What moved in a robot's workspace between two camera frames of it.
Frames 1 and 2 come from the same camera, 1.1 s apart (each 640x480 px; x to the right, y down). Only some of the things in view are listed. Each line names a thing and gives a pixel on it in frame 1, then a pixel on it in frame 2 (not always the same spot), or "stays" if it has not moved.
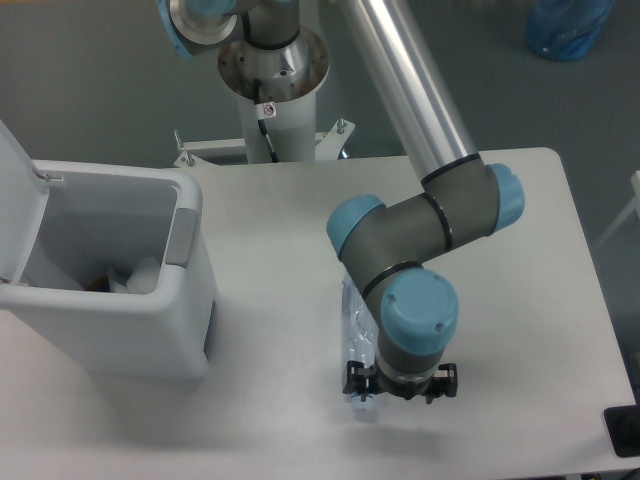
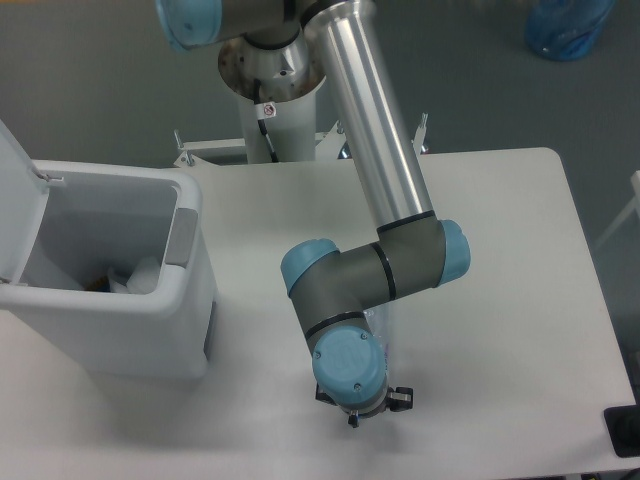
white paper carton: [142, 281] stays
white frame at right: [635, 184] stays
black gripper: [365, 380] → [399, 400]
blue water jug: [565, 29] stays
